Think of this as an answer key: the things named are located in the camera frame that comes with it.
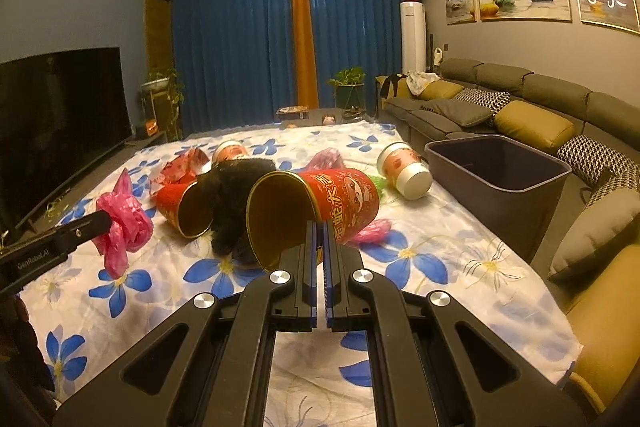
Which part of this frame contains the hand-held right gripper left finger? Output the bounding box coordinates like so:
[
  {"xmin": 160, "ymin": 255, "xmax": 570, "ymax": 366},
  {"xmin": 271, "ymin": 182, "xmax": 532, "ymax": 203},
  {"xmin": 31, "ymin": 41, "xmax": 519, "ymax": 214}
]
[{"xmin": 52, "ymin": 219, "xmax": 319, "ymax": 427}]

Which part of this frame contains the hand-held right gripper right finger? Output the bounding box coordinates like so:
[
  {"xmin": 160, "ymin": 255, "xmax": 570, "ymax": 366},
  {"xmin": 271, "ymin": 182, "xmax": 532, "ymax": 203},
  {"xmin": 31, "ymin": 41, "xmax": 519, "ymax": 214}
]
[{"xmin": 323, "ymin": 219, "xmax": 587, "ymax": 427}]

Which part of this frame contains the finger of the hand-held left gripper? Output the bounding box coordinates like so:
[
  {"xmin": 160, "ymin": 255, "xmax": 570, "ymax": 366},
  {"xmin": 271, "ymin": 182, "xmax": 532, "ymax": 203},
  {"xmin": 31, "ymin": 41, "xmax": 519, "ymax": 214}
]
[{"xmin": 54, "ymin": 210, "xmax": 115, "ymax": 254}]

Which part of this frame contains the red instant noodle cup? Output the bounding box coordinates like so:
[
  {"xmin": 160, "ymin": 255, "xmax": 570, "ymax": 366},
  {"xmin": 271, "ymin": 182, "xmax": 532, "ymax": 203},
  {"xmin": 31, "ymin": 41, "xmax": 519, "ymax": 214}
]
[
  {"xmin": 246, "ymin": 167, "xmax": 381, "ymax": 273},
  {"xmin": 156, "ymin": 179, "xmax": 221, "ymax": 239}
]

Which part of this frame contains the grey plastic bin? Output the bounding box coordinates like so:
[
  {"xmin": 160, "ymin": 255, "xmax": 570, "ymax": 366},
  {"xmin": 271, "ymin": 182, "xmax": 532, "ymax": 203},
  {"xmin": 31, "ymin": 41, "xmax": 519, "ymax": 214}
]
[{"xmin": 424, "ymin": 134, "xmax": 572, "ymax": 235}]

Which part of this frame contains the small pink plastic bag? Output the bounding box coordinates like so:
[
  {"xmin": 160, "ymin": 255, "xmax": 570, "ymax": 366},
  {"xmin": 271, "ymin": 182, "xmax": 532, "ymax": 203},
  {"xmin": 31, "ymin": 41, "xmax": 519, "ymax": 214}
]
[{"xmin": 352, "ymin": 218, "xmax": 394, "ymax": 244}]

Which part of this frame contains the purple plastic bag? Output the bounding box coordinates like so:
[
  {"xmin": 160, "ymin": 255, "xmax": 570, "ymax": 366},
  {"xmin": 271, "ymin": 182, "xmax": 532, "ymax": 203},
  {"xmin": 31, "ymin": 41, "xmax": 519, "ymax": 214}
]
[{"xmin": 305, "ymin": 148, "xmax": 351, "ymax": 171}]

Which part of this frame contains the dark fuzzy object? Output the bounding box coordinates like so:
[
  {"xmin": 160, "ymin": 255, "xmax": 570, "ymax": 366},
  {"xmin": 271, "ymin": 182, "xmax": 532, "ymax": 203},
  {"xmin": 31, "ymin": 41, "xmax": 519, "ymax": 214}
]
[{"xmin": 197, "ymin": 158, "xmax": 279, "ymax": 266}]

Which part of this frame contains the black flat television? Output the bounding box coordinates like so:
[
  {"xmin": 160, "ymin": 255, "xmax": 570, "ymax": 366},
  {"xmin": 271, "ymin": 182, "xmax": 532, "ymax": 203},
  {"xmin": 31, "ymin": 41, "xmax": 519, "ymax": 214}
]
[{"xmin": 0, "ymin": 47, "xmax": 135, "ymax": 235}]

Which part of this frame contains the red patterned wrapper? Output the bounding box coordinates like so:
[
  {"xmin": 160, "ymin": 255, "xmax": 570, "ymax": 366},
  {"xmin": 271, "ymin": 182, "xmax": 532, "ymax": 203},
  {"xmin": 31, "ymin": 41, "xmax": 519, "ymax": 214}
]
[{"xmin": 150, "ymin": 147, "xmax": 213, "ymax": 198}]

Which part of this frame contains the floral white blanket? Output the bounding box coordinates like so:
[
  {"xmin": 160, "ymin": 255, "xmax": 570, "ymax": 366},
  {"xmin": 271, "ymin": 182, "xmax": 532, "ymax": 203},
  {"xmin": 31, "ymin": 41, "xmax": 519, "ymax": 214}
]
[{"xmin": 15, "ymin": 119, "xmax": 584, "ymax": 427}]

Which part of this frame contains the printed paper cup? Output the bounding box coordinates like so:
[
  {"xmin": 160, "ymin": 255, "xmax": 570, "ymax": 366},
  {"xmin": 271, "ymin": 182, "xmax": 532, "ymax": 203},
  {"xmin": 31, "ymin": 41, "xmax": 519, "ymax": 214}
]
[
  {"xmin": 376, "ymin": 142, "xmax": 434, "ymax": 200},
  {"xmin": 211, "ymin": 139, "xmax": 251, "ymax": 165}
]

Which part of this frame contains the grey coffee table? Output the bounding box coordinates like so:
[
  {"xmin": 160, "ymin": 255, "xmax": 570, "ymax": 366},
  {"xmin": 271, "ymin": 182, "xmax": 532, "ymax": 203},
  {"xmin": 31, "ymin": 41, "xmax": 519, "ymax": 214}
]
[{"xmin": 275, "ymin": 107, "xmax": 377, "ymax": 128}]

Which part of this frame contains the trailing plant in white bowl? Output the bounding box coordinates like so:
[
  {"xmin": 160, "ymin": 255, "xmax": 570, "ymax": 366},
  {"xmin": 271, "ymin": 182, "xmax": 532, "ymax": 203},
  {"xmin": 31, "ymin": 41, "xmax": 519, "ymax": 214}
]
[{"xmin": 141, "ymin": 67, "xmax": 184, "ymax": 140}]

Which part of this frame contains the black garment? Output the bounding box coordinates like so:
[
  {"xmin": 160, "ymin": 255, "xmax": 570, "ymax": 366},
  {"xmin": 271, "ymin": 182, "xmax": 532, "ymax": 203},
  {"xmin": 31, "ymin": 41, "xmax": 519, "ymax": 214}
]
[{"xmin": 376, "ymin": 74, "xmax": 407, "ymax": 110}]

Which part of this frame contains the potted plant on stand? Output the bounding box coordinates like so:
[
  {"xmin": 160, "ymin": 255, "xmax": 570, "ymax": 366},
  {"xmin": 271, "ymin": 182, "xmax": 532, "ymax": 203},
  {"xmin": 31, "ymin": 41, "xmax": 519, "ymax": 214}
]
[{"xmin": 327, "ymin": 67, "xmax": 367, "ymax": 112}]

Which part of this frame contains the flat grey pillow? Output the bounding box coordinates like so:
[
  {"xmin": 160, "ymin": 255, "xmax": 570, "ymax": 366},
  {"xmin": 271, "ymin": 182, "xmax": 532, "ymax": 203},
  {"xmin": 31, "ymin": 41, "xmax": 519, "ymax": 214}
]
[{"xmin": 431, "ymin": 99, "xmax": 494, "ymax": 128}]

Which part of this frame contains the white cloth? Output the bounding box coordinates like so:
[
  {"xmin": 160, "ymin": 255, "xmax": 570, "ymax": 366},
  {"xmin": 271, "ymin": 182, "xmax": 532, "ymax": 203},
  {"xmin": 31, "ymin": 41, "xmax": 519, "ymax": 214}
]
[{"xmin": 406, "ymin": 71, "xmax": 441, "ymax": 96}]

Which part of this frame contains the small mustard pillow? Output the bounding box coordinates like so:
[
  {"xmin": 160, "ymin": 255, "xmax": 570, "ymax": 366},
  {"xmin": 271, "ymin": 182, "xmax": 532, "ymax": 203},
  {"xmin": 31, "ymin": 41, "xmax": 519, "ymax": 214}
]
[{"xmin": 419, "ymin": 80, "xmax": 465, "ymax": 102}]

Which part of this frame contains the wooden door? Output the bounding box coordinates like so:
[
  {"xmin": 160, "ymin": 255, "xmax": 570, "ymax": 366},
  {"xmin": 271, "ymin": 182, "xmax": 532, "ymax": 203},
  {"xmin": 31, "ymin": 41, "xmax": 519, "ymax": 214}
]
[{"xmin": 145, "ymin": 0, "xmax": 174, "ymax": 74}]

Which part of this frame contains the houndstooth pillow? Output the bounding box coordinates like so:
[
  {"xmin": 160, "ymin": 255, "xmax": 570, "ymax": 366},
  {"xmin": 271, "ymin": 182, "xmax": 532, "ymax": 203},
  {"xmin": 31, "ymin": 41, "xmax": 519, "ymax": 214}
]
[
  {"xmin": 556, "ymin": 134, "xmax": 626, "ymax": 188},
  {"xmin": 582, "ymin": 169, "xmax": 640, "ymax": 208},
  {"xmin": 452, "ymin": 87, "xmax": 512, "ymax": 118}
]

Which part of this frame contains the orange curtain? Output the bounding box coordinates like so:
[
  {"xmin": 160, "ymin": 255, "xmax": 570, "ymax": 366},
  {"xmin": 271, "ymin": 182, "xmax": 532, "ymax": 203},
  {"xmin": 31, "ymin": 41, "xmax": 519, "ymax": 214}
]
[{"xmin": 287, "ymin": 0, "xmax": 320, "ymax": 108}]

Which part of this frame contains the blue curtain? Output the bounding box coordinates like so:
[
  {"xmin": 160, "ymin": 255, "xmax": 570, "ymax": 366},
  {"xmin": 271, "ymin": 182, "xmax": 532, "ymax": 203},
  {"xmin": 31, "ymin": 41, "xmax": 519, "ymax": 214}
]
[
  {"xmin": 172, "ymin": 0, "xmax": 296, "ymax": 140},
  {"xmin": 306, "ymin": 0, "xmax": 422, "ymax": 110}
]

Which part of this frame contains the white standing air conditioner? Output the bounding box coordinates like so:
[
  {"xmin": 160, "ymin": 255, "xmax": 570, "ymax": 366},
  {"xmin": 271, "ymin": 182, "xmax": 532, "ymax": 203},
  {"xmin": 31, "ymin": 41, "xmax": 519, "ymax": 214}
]
[{"xmin": 400, "ymin": 2, "xmax": 427, "ymax": 75}]

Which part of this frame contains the big mustard pillow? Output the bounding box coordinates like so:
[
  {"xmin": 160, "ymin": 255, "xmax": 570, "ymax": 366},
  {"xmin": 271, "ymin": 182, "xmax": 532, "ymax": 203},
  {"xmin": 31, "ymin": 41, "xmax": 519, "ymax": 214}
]
[{"xmin": 494, "ymin": 100, "xmax": 577, "ymax": 152}]

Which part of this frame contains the plump grey pillow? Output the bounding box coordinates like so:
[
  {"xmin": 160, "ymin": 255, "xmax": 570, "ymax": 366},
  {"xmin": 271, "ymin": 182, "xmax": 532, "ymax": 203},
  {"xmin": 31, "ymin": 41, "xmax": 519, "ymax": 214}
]
[{"xmin": 547, "ymin": 194, "xmax": 640, "ymax": 283}]

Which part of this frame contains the grey sectional sofa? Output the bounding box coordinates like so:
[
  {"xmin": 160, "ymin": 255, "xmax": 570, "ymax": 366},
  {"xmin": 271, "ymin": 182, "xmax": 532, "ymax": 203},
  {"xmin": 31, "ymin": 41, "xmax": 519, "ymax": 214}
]
[{"xmin": 382, "ymin": 57, "xmax": 640, "ymax": 413}]

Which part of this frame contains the large mustard sofa cushion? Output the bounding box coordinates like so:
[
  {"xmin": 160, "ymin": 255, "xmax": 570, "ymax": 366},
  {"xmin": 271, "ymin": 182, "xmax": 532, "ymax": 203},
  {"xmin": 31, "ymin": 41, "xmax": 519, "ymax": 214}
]
[{"xmin": 565, "ymin": 252, "xmax": 640, "ymax": 408}]

